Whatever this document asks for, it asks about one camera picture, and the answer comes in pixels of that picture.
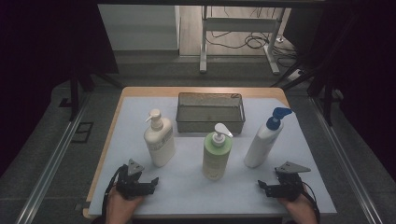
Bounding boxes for cream pump bottle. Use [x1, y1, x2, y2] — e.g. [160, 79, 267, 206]
[143, 108, 177, 168]

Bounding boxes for white power strip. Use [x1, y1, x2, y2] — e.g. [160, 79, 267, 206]
[286, 69, 304, 82]

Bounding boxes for grey mesh basket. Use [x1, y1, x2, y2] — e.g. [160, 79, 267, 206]
[176, 91, 247, 134]

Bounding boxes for aluminium rail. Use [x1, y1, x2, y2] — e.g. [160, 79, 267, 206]
[309, 96, 384, 224]
[13, 92, 92, 224]

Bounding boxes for green pump bottle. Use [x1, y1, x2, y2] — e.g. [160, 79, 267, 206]
[202, 122, 233, 181]

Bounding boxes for white bottle with blue pump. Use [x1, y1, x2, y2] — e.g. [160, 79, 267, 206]
[244, 106, 293, 169]

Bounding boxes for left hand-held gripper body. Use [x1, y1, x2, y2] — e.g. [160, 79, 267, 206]
[115, 158, 148, 201]

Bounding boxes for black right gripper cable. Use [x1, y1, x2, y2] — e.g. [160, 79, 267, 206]
[300, 181, 321, 223]

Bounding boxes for black metal stand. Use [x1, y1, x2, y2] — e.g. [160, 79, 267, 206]
[270, 62, 335, 127]
[69, 71, 124, 122]

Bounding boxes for dark curtain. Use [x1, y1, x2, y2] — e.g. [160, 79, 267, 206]
[0, 0, 120, 178]
[283, 0, 396, 181]

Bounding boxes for person's right hand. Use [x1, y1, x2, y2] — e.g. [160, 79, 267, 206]
[278, 192, 318, 224]

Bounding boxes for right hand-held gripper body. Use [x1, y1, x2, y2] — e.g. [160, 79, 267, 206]
[273, 161, 312, 202]

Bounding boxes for person's left hand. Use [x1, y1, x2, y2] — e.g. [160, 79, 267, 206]
[106, 186, 145, 224]

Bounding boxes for black floor cables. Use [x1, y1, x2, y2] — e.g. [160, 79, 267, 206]
[206, 6, 298, 68]

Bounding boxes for white metal desk frame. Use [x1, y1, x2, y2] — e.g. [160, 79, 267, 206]
[199, 5, 286, 76]

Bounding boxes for white cabinet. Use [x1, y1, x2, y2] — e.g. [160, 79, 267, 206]
[97, 4, 181, 51]

